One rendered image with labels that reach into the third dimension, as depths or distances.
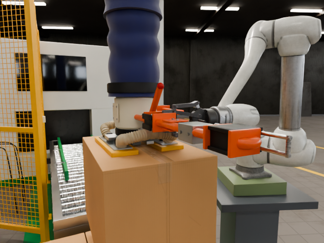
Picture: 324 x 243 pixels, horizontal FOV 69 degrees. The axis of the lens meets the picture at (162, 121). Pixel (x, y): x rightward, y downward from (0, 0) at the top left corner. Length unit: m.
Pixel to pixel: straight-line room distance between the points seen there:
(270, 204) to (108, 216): 0.85
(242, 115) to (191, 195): 0.34
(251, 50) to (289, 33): 0.19
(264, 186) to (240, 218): 0.23
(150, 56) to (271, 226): 1.14
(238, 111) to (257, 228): 0.82
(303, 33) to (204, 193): 0.85
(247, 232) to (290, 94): 0.78
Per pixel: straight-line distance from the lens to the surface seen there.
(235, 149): 0.44
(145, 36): 0.95
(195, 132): 0.54
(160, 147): 0.90
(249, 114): 0.93
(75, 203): 1.80
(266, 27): 1.32
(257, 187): 1.39
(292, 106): 1.34
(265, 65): 13.38
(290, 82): 1.32
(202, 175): 0.84
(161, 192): 0.78
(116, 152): 0.84
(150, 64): 0.94
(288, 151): 0.45
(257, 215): 1.51
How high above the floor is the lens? 1.30
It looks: 7 degrees down
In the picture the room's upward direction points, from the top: straight up
